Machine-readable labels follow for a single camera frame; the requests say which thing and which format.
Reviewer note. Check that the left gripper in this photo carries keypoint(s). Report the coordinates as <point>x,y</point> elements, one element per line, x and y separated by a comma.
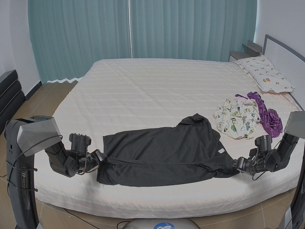
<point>95,162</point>

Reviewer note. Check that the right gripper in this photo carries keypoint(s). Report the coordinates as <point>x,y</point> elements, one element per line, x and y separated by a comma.
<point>246,164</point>

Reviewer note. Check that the black T-shirt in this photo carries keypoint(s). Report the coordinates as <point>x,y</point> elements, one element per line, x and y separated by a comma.
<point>162,156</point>

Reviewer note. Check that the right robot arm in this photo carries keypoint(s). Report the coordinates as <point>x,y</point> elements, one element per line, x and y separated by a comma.
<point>286,151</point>

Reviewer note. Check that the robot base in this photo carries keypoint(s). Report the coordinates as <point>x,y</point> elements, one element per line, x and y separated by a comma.
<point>159,224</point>

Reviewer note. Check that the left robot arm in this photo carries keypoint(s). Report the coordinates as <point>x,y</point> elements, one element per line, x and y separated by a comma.
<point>21,175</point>

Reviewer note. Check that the bed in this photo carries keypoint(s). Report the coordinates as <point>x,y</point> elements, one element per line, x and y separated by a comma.
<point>154,92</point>

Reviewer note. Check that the white printed garment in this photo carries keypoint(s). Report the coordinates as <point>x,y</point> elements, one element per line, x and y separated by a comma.
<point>234,120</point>

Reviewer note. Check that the purple satin garment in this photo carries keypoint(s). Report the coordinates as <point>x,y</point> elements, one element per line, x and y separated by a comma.
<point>271,120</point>

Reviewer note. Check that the white curtain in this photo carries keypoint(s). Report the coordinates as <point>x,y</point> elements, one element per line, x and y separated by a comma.
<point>64,80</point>

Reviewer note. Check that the white printed pillow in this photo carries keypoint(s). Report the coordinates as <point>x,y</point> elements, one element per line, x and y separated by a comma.
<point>264,73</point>

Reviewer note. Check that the dark grey chest of drawers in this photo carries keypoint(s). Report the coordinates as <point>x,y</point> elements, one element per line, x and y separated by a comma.
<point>10,96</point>

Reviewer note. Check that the grey bedside table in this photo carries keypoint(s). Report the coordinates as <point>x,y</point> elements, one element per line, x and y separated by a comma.
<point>240,55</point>

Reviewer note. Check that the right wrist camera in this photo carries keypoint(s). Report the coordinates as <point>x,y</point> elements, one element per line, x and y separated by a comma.
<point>252,153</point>

